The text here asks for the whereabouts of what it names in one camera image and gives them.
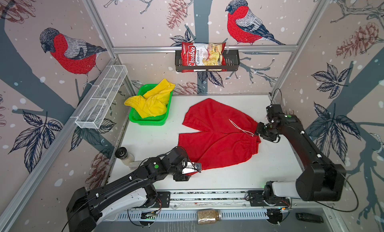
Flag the red shorts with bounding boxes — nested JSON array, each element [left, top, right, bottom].
[[178, 98, 261, 170]]

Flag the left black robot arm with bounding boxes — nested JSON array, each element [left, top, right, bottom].
[[65, 146, 189, 232]]

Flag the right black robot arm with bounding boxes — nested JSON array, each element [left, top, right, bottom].
[[256, 104, 346, 202]]

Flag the yellow shorts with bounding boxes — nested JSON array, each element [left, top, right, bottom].
[[124, 79, 175, 119]]

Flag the black-capped white bottle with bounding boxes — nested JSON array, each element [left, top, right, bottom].
[[115, 147, 135, 166]]

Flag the green plastic basket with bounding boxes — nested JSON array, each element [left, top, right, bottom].
[[129, 84, 173, 126]]

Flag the glass jar of grains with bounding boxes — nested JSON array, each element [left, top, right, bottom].
[[197, 209, 223, 225]]

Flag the black remote device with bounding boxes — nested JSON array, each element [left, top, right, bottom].
[[296, 213, 324, 224]]

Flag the red Chuba chips bag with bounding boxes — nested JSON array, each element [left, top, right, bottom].
[[181, 42, 226, 67]]

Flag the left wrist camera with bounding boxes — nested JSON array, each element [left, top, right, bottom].
[[182, 162, 202, 175]]

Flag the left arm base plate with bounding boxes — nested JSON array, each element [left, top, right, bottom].
[[148, 192, 171, 209]]

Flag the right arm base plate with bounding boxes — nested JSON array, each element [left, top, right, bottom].
[[245, 190, 291, 207]]

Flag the black wall shelf basket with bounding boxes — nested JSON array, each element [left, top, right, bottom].
[[175, 50, 240, 72]]

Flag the white wire mesh basket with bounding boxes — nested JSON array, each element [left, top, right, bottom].
[[75, 65, 128, 129]]

